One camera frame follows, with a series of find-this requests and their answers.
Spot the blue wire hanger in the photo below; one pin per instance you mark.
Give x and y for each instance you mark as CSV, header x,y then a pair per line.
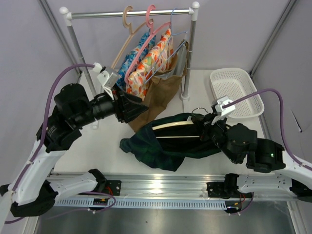
x,y
161,55

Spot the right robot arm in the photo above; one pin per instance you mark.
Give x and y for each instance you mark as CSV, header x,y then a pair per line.
x,y
242,145

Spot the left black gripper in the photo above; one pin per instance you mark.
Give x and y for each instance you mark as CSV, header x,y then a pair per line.
x,y
128,107

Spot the white slotted cable duct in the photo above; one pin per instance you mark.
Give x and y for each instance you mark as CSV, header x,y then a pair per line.
x,y
143,203

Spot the brown skirt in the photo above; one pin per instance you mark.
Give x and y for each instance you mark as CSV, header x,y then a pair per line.
x,y
163,86

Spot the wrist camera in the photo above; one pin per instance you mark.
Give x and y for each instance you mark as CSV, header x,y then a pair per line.
x,y
220,111
107,78

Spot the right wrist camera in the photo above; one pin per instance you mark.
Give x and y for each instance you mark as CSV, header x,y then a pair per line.
x,y
220,111

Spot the beige plastic hanger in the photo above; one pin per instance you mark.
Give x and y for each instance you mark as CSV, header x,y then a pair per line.
x,y
132,33

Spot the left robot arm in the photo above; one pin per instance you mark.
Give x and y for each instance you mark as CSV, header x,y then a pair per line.
x,y
35,195

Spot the pink plastic hanger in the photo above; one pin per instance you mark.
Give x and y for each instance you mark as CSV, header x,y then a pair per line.
x,y
153,32

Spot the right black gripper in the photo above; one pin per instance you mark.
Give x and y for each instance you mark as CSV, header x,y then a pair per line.
x,y
208,127

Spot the white clothes rack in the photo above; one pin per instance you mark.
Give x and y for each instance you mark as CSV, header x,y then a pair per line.
x,y
192,11

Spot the dark green plaid skirt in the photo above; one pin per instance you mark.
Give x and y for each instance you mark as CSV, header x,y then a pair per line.
x,y
165,154

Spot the orange floral garment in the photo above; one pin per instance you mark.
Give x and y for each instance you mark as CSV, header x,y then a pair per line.
x,y
135,85

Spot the cream hanger with metal hook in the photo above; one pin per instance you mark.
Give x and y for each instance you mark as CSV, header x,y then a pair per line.
x,y
179,126

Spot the blue floral garment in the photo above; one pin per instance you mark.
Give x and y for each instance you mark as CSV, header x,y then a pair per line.
x,y
130,56

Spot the white plastic basket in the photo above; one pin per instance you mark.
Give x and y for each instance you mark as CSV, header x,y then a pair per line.
x,y
236,83

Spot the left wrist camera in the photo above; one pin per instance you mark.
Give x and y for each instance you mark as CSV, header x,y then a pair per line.
x,y
107,78

